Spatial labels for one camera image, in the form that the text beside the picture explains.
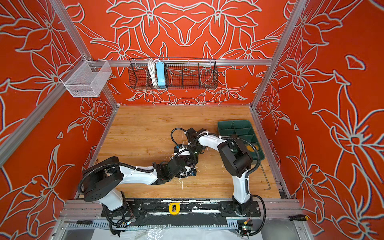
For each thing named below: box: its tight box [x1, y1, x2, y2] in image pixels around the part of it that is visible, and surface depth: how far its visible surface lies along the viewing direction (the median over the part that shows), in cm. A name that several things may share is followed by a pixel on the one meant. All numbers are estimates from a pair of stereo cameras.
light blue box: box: [156, 62, 166, 89], surface depth 92 cm
